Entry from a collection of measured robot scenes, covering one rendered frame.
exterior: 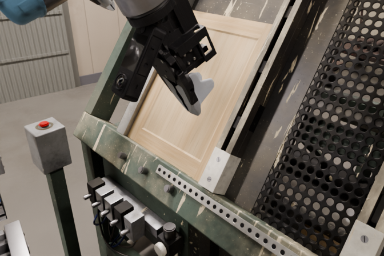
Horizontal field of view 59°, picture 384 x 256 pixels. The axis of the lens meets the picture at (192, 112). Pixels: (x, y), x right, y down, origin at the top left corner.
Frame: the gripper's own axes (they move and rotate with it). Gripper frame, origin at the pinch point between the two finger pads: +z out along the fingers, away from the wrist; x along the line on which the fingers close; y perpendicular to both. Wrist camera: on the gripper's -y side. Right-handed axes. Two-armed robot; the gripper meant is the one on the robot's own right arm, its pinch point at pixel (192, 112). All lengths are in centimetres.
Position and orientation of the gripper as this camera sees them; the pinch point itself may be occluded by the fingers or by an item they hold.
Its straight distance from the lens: 58.8
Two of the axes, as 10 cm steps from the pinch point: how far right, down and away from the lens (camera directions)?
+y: 7.3, -6.3, 2.4
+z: 3.8, 6.8, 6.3
